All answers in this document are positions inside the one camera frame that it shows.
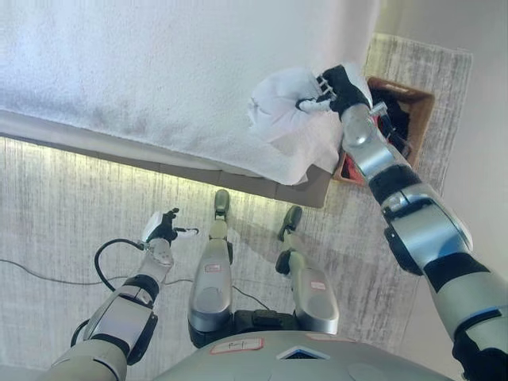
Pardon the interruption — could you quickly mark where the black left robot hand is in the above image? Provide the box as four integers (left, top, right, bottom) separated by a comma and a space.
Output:
143, 207, 200, 244

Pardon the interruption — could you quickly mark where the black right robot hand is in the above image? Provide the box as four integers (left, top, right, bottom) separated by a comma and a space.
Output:
294, 61, 375, 117

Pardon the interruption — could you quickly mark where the white garment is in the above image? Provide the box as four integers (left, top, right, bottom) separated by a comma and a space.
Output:
244, 66, 343, 146

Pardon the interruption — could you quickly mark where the brown woven laundry basket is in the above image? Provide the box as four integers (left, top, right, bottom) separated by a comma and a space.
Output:
332, 75, 435, 188

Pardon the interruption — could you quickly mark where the white fluffy bed blanket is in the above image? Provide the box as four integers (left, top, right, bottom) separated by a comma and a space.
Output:
0, 0, 383, 187

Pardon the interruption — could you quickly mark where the black garment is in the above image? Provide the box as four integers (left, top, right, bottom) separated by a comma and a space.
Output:
371, 87, 414, 156

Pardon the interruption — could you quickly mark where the silver left robot leg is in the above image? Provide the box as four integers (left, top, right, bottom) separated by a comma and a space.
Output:
187, 189, 236, 349

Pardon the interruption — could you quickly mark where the silver robot leg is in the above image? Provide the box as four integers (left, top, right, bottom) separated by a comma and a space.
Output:
187, 189, 236, 349
275, 205, 341, 335

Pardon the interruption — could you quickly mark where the grey streaked rug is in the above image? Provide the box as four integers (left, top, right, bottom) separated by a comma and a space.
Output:
0, 33, 474, 381

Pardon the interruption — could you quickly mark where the white mattress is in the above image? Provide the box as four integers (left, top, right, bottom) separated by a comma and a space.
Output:
0, 108, 263, 179

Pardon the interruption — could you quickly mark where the silver right robot leg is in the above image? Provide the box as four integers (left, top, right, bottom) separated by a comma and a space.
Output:
275, 205, 341, 335

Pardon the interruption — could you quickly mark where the grey robot torso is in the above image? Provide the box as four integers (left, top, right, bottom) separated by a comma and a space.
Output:
154, 308, 454, 381

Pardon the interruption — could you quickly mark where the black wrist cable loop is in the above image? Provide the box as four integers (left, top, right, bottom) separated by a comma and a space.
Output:
93, 237, 152, 295

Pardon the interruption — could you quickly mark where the thin black floor cable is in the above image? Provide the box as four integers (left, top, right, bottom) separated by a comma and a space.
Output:
0, 258, 271, 311

